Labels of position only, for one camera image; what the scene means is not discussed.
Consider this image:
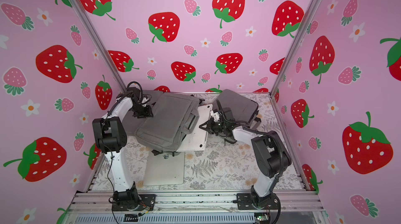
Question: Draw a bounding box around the grey laptop sleeve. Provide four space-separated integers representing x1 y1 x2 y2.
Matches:
213 89 261 129

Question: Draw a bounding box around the large grey backpack bag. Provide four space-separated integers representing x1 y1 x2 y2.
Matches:
134 93 201 153

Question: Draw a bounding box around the silver apple laptop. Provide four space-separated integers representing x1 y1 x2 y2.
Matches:
144 152 185 186
176 104 213 152

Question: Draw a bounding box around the grey laptop bag with handles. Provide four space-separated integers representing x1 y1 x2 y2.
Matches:
122 90 163 136

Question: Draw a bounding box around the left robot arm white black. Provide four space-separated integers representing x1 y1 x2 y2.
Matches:
93 81 154 210

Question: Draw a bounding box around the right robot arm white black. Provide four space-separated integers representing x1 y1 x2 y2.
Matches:
199 108 292 209

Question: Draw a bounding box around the floral table mat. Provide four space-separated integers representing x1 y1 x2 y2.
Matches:
90 94 305 191

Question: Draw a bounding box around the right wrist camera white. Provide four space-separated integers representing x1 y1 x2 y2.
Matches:
211 110 221 122

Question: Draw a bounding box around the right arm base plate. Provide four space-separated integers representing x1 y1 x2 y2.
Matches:
233 193 281 210

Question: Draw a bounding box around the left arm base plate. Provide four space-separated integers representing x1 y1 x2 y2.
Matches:
112 194 156 211

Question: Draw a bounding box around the aluminium front rail frame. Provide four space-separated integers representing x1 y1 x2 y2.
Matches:
62 190 330 224

